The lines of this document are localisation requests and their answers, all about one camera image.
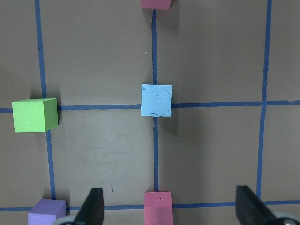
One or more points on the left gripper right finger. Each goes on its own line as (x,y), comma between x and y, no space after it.
(249,209)

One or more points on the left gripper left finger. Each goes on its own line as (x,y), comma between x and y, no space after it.
(92,210)

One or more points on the light blue block arm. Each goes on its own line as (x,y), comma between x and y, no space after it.
(156,100)

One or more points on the purple block near left base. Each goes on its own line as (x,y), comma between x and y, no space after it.
(46,212)

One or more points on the crimson block far row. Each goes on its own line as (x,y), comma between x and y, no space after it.
(158,208)

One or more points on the crimson block row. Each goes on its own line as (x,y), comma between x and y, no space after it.
(158,208)
(156,4)

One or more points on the green foam block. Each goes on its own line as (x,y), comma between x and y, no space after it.
(35,115)

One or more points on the crimson block near row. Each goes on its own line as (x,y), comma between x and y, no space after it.
(156,4)

